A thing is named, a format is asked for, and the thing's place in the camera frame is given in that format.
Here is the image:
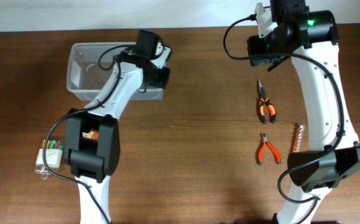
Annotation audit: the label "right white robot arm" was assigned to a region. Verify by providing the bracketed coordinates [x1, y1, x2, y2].
[247, 1, 360, 223]

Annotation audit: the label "red black cutting pliers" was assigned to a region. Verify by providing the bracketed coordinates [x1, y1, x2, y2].
[256, 132, 282, 166]

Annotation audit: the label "orange black long-nose pliers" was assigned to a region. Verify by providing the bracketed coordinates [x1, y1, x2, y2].
[257, 80, 277, 124]

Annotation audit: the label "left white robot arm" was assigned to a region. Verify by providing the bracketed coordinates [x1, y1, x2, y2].
[64, 49, 171, 223]

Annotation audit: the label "colourful bit set pack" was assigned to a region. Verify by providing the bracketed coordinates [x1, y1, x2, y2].
[35, 139, 64, 180]

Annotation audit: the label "clear plastic container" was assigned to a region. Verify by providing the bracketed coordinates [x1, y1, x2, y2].
[66, 42, 167, 101]

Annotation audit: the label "orange socket bit rail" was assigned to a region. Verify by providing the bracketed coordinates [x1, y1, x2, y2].
[292, 124, 305, 152]

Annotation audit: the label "orange scraper wooden handle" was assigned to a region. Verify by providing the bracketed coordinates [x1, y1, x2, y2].
[82, 131, 99, 140]

